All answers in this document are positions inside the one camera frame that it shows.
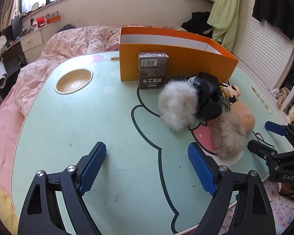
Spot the cartoon boy figurine keychain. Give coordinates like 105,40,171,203
221,85,240,105

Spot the black leather pouch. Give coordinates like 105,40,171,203
188,72,222,120

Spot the brown printed small box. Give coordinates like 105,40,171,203
137,52,169,90

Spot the orange tray on desk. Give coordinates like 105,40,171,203
47,15,61,24

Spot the white furry pom-pom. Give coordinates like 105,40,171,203
158,79,198,131

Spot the white drawer desk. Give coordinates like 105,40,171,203
0,21,61,63

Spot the black computer monitor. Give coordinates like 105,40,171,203
11,16,23,40

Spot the pile of black clothes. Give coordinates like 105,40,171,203
181,12,213,38

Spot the orange cardboard box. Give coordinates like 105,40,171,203
119,26,238,83

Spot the tan plush cushion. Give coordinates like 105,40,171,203
229,101,255,132

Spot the rolled white paper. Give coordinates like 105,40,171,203
0,61,8,89

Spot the red object on desk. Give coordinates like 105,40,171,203
36,16,48,28

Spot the green hanging garment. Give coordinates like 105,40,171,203
207,0,240,52

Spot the brown furry pom-pom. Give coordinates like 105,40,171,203
209,112,246,160

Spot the pink floral duvet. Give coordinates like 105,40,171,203
14,26,120,117

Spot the black cable on table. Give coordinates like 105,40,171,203
251,129,275,150

